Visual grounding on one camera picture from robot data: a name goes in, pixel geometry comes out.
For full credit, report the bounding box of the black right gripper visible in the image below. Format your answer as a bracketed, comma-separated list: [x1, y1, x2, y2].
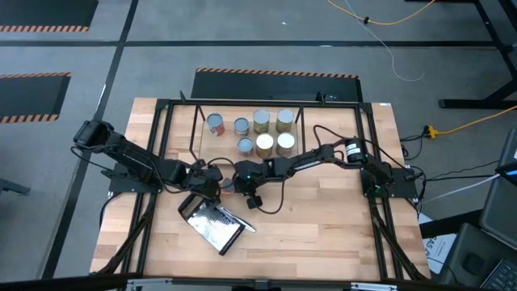
[230, 160, 270, 200]

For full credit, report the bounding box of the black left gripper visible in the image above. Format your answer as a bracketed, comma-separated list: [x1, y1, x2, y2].
[183, 162, 232, 202]

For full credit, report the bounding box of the short diced tomatoes can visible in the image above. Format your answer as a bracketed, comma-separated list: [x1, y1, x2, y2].
[237, 137, 254, 158]

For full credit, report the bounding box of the tall red pineapple can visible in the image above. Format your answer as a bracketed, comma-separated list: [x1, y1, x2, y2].
[254, 133, 275, 159]

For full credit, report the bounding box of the short pineapple rings can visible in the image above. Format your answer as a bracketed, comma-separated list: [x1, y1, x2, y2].
[233, 117, 250, 137]

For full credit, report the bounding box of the orange and red can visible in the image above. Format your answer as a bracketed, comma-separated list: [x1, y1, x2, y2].
[206, 112, 226, 137]

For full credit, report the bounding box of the tall tomatoes can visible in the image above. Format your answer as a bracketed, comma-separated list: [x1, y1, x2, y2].
[275, 133, 296, 158]

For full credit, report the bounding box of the tall green pears can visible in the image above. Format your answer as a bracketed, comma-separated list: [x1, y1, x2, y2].
[252, 108, 271, 135]

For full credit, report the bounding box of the tall green fruit can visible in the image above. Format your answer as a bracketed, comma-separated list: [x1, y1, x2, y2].
[275, 108, 296, 134]

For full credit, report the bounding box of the black mesh metal basket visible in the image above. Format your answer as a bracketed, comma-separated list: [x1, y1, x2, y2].
[177, 193, 247, 256]

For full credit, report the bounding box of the black striped floor mat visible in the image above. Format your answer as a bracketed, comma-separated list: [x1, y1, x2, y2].
[0, 72, 73, 124]
[190, 67, 364, 103]
[0, 0, 99, 34]

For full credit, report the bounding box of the white paper sheet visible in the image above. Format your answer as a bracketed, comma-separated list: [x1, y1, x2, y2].
[418, 212, 458, 276]

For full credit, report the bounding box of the black equipment case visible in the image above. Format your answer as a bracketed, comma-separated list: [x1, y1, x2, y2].
[438, 221, 517, 291]

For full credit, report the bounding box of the black keyboard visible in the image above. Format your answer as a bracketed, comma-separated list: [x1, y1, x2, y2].
[479, 258, 517, 291]

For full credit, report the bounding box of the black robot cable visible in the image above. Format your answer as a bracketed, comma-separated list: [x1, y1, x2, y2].
[258, 175, 287, 216]
[206, 156, 240, 168]
[312, 124, 349, 152]

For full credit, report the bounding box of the wooden shelf black frame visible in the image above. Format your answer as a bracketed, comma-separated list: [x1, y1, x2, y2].
[189, 103, 306, 163]

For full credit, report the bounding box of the black table frame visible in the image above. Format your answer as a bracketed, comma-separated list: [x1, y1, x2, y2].
[90, 91, 431, 285]

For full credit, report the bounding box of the silver bracket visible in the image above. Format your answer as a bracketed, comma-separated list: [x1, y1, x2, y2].
[350, 281, 399, 291]

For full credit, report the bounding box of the black floor cable bundle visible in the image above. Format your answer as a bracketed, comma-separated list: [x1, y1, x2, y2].
[398, 132, 502, 183]

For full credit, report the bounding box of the yellow floor cable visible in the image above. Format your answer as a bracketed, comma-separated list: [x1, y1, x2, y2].
[325, 0, 438, 27]

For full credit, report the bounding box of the white thick floor cable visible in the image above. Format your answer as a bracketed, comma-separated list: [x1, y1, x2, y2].
[419, 172, 502, 205]

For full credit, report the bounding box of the yellow power strip cable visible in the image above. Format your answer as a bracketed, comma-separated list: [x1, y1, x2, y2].
[422, 104, 517, 139]

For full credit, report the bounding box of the black desk leg frame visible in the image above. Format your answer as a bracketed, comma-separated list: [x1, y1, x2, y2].
[403, 0, 517, 111]

